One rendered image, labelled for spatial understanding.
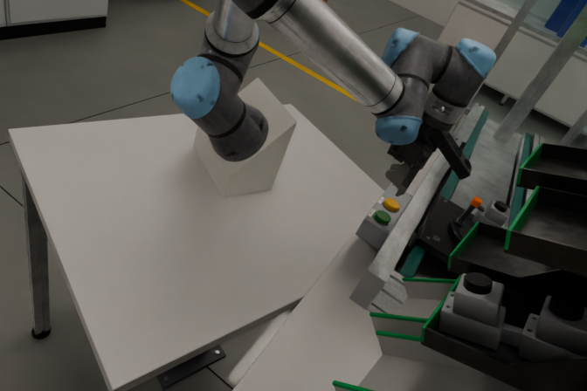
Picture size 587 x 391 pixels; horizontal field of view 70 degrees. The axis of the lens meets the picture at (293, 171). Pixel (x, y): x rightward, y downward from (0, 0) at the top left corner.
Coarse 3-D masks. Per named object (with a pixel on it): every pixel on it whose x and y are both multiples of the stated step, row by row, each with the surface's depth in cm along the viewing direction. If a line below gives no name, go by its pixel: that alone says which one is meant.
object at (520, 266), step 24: (480, 240) 67; (504, 240) 66; (456, 264) 59; (480, 264) 57; (504, 264) 60; (528, 264) 60; (504, 288) 55; (528, 288) 53; (552, 288) 52; (576, 288) 50
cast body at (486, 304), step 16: (464, 288) 47; (480, 288) 46; (496, 288) 47; (448, 304) 49; (464, 304) 47; (480, 304) 46; (496, 304) 45; (448, 320) 48; (464, 320) 47; (480, 320) 46; (496, 320) 45; (464, 336) 48; (480, 336) 47; (496, 336) 46; (512, 336) 47
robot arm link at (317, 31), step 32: (256, 0) 54; (288, 0) 56; (320, 0) 59; (288, 32) 60; (320, 32) 60; (352, 32) 63; (320, 64) 64; (352, 64) 64; (384, 64) 68; (352, 96) 70; (384, 96) 68; (416, 96) 72; (384, 128) 72; (416, 128) 72
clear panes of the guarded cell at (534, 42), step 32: (544, 0) 177; (576, 0) 172; (544, 32) 181; (512, 64) 192; (576, 64) 180; (480, 96) 204; (512, 96) 197; (544, 96) 191; (576, 96) 185; (544, 128) 196
